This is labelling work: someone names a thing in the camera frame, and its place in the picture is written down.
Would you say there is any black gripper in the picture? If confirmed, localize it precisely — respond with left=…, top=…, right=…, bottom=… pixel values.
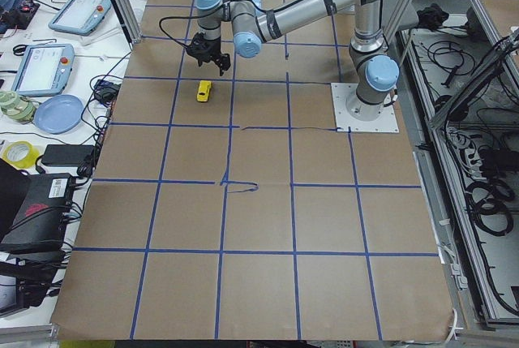
left=187, top=32, right=230, bottom=76

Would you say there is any yellow beetle toy car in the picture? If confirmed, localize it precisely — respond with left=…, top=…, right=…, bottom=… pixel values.
left=196, top=80, right=212, bottom=103

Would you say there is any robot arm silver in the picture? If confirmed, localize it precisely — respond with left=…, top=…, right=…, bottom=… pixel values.
left=187, top=0, right=399, bottom=105

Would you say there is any upper teach pendant tablet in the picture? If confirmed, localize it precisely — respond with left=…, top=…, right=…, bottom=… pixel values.
left=48, top=0, right=112, bottom=36

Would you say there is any teach pendant tablet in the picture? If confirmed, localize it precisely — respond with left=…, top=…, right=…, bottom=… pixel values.
left=48, top=0, right=112, bottom=36
left=12, top=44, right=75, bottom=97

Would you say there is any light blue plate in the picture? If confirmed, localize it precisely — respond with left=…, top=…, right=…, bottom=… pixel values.
left=33, top=94, right=84, bottom=134

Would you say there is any lower teach pendant tablet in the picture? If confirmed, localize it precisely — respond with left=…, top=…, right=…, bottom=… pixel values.
left=12, top=44, right=75, bottom=97

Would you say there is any black power adapter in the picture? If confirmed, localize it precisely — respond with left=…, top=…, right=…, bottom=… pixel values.
left=41, top=144, right=94, bottom=167

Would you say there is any yellow tape roll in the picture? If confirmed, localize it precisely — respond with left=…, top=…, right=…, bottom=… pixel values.
left=2, top=141, right=40, bottom=170

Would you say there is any black computer box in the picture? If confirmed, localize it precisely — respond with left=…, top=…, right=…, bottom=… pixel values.
left=1, top=173, right=73, bottom=255

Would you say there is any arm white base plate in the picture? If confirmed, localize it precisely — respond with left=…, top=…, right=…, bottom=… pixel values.
left=331, top=83, right=399, bottom=133

